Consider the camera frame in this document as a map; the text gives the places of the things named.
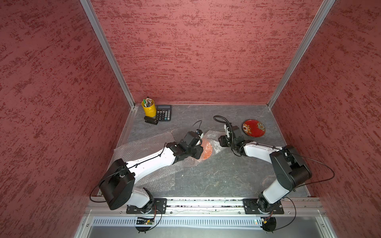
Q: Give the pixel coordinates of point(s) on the bubble orange plate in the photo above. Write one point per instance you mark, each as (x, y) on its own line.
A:
(213, 136)

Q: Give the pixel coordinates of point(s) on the aluminium front rail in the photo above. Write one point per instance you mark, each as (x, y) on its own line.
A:
(237, 206)

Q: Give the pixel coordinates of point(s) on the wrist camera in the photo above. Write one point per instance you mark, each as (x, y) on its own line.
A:
(193, 138)
(229, 132)

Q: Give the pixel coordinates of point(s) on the clear bubble wrap sheet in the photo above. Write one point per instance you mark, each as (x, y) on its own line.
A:
(162, 180)

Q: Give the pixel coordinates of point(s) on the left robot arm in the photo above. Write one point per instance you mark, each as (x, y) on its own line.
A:
(118, 185)

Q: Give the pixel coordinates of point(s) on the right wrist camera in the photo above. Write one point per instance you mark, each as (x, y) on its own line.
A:
(229, 132)

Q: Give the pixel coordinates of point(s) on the red floral dinner plate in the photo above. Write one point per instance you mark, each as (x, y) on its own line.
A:
(253, 128)

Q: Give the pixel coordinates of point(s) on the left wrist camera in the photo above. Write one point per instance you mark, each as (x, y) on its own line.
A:
(193, 138)

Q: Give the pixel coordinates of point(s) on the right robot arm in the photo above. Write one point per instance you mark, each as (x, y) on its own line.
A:
(289, 167)

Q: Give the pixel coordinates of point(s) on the black calculator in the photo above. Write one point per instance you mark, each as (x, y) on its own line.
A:
(163, 113)

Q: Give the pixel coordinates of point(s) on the orange dinner plate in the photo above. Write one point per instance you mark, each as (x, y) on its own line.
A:
(207, 150)

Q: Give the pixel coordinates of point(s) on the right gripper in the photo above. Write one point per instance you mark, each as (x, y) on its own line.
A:
(222, 142)

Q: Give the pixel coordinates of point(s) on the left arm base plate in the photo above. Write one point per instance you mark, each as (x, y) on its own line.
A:
(156, 206)

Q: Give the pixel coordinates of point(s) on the yellow pen cup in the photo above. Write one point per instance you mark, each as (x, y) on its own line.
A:
(151, 111)

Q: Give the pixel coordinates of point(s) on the pens in cup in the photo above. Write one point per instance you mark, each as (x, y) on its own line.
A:
(147, 102)

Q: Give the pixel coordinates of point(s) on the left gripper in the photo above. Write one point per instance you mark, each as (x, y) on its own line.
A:
(199, 151)

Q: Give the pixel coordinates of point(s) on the black stapler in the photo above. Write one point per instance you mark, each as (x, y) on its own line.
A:
(151, 120)

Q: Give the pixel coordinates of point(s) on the perforated cable duct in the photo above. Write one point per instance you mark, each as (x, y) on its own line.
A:
(189, 222)

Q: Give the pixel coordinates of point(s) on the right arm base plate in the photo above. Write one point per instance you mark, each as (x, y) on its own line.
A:
(262, 207)

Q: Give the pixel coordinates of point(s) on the bubble pink plate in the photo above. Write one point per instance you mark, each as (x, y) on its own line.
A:
(138, 149)

